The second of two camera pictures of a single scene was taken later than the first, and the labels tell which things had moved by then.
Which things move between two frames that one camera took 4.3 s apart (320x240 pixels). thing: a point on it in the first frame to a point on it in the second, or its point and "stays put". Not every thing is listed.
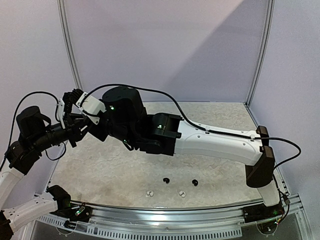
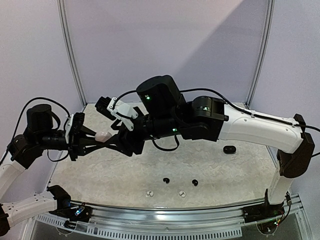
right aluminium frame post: x=264 y=52 stays put
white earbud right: x=182 y=193 stays put
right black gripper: x=97 y=130 to x=135 y=139
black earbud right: x=195 y=182 stays put
